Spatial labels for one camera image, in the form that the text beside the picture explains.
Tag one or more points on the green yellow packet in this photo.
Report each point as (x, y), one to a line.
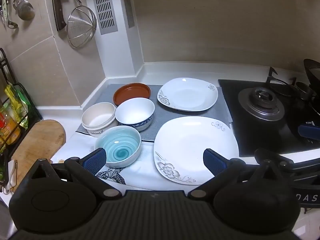
(18, 100)

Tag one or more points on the dark cooking pot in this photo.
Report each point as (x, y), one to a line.
(313, 80)

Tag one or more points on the brown round plate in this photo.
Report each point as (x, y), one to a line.
(132, 91)

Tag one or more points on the black pan support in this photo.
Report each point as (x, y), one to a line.
(271, 76)

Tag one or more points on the wide grey vent grille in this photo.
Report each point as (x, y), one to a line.
(103, 5)

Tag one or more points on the yellow red packet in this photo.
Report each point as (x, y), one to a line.
(8, 130)

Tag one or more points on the kitchen cleaver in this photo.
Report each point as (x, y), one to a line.
(58, 10)

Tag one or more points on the wooden cutting board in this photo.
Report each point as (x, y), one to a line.
(37, 140)

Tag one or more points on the narrow grey vent grille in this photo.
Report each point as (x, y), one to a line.
(128, 2)

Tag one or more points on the cream bowl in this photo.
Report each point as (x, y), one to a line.
(98, 117)

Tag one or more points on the grey mat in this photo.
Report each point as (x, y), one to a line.
(160, 123)

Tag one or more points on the small steel spoon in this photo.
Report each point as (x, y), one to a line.
(11, 23)

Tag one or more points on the steel mesh strainer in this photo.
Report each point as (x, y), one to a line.
(81, 27)

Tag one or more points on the white bowl blue patterned rim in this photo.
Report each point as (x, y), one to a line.
(135, 111)

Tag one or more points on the blue swirl bowl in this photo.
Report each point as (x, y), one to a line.
(120, 145)

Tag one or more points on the steel ladle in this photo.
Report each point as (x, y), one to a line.
(25, 8)

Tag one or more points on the steel gas burner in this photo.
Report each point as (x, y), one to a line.
(262, 103)

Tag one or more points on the black glass gas stove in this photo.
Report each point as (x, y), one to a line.
(262, 135)

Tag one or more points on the white square floral plate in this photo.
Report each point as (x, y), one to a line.
(190, 142)
(187, 95)

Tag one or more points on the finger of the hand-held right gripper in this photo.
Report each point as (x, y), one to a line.
(282, 161)
(308, 132)

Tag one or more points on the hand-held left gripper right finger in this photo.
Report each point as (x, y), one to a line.
(212, 161)

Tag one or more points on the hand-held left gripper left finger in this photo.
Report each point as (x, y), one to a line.
(96, 158)

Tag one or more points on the white plastic object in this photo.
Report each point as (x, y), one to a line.
(12, 175)

